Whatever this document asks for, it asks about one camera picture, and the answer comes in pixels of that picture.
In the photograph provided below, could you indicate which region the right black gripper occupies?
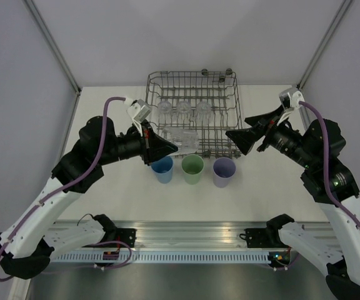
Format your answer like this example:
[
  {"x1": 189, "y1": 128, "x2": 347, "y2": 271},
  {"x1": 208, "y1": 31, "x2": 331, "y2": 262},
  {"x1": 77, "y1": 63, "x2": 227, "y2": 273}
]
[{"x1": 226, "y1": 103, "x2": 317, "y2": 168}]

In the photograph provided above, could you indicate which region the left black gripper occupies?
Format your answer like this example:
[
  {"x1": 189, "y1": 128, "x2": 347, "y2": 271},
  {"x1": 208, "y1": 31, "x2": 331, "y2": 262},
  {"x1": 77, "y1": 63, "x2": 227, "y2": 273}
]
[{"x1": 97, "y1": 119, "x2": 179, "y2": 166}]

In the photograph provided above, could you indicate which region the blue plastic cup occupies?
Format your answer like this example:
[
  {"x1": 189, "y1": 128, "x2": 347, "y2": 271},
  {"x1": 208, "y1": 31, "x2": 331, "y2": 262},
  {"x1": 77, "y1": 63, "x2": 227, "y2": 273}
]
[{"x1": 151, "y1": 156, "x2": 174, "y2": 184}]

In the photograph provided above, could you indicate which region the clear glass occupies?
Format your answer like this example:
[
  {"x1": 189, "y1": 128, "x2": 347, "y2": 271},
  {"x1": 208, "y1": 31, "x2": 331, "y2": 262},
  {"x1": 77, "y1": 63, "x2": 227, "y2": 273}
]
[
  {"x1": 157, "y1": 100, "x2": 173, "y2": 118},
  {"x1": 176, "y1": 101, "x2": 192, "y2": 120},
  {"x1": 162, "y1": 126, "x2": 199, "y2": 156},
  {"x1": 196, "y1": 101, "x2": 212, "y2": 120}
]

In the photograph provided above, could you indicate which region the green plastic cup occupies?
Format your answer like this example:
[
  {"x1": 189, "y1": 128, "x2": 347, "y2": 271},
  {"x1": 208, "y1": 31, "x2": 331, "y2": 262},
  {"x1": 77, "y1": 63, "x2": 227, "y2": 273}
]
[{"x1": 181, "y1": 154, "x2": 204, "y2": 185}]

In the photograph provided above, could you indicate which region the purple plastic cup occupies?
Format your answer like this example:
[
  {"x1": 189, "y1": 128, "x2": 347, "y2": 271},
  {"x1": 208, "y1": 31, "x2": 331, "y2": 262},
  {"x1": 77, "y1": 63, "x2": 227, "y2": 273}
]
[{"x1": 212, "y1": 157, "x2": 236, "y2": 188}]

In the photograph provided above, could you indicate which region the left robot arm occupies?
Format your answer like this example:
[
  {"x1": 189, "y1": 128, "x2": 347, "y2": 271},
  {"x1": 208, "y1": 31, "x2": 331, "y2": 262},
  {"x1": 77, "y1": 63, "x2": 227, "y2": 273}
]
[{"x1": 0, "y1": 116, "x2": 178, "y2": 282}]

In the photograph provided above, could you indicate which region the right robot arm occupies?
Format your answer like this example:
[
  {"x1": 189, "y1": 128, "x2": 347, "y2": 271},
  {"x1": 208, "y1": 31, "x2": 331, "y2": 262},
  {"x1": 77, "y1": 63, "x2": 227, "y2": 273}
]
[{"x1": 226, "y1": 107, "x2": 360, "y2": 299}]

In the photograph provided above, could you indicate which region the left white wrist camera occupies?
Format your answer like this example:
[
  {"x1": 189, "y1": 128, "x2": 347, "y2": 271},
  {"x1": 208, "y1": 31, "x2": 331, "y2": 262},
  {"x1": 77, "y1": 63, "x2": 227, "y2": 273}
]
[{"x1": 124, "y1": 98, "x2": 151, "y2": 123}]

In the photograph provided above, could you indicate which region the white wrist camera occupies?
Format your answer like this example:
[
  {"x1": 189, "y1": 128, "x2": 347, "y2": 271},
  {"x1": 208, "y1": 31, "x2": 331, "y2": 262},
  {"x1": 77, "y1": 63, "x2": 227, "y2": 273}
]
[
  {"x1": 277, "y1": 87, "x2": 305, "y2": 125},
  {"x1": 124, "y1": 98, "x2": 151, "y2": 123}
]

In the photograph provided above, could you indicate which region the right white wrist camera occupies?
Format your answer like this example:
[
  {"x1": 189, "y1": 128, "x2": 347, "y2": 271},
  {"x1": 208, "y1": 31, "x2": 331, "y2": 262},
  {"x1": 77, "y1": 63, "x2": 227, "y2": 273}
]
[{"x1": 277, "y1": 87, "x2": 305, "y2": 125}]

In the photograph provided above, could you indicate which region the grey wire dish rack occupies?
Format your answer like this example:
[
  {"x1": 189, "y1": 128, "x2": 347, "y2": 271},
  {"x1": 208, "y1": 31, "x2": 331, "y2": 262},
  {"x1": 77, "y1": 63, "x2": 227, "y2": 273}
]
[{"x1": 146, "y1": 69, "x2": 243, "y2": 158}]

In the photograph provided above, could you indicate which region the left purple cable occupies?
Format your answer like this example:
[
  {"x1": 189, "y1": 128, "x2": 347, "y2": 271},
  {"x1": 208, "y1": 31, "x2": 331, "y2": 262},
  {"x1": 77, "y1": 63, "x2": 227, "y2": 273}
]
[{"x1": 0, "y1": 96, "x2": 134, "y2": 283}]

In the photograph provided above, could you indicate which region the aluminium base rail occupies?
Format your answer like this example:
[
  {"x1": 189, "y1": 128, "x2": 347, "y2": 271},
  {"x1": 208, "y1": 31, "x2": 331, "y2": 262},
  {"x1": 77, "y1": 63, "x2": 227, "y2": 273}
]
[{"x1": 51, "y1": 220, "x2": 337, "y2": 251}]

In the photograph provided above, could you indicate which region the white slotted cable duct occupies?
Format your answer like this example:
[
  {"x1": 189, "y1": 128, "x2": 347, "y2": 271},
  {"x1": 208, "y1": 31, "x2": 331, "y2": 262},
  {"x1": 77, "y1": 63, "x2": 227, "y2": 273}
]
[{"x1": 52, "y1": 249, "x2": 270, "y2": 264}]

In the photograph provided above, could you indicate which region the right aluminium frame post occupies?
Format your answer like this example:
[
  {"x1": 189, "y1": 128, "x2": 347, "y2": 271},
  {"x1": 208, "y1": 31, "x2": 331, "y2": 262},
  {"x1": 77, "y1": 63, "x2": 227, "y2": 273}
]
[{"x1": 296, "y1": 0, "x2": 354, "y2": 90}]

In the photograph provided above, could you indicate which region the aluminium frame post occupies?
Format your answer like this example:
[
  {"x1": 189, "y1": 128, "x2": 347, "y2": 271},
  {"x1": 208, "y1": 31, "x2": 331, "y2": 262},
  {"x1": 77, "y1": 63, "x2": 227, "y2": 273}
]
[
  {"x1": 22, "y1": 0, "x2": 82, "y2": 94},
  {"x1": 296, "y1": 0, "x2": 354, "y2": 90}
]

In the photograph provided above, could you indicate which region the left aluminium frame post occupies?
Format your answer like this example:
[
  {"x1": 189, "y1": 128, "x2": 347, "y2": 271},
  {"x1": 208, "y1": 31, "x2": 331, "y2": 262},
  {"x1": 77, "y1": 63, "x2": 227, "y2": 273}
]
[{"x1": 22, "y1": 0, "x2": 82, "y2": 94}]

